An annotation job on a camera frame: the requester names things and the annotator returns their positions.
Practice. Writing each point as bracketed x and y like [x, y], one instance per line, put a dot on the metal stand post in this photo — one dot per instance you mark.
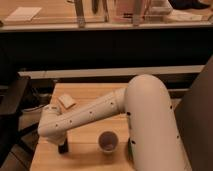
[79, 13]

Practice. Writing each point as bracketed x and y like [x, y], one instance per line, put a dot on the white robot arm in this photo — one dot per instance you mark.
[154, 136]

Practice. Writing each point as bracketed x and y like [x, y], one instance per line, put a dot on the long grey shelf bar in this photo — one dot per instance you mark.
[54, 74]

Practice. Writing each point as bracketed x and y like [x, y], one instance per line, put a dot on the black eraser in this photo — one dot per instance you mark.
[64, 147]

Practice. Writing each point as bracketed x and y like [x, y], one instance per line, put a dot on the black chair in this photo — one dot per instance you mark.
[9, 117]

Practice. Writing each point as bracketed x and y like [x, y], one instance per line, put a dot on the white paper sheet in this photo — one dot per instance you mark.
[23, 14]

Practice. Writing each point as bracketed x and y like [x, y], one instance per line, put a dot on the green glass bowl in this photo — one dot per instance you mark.
[129, 151]

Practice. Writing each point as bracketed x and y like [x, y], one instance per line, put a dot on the white paper cup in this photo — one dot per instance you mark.
[108, 142]

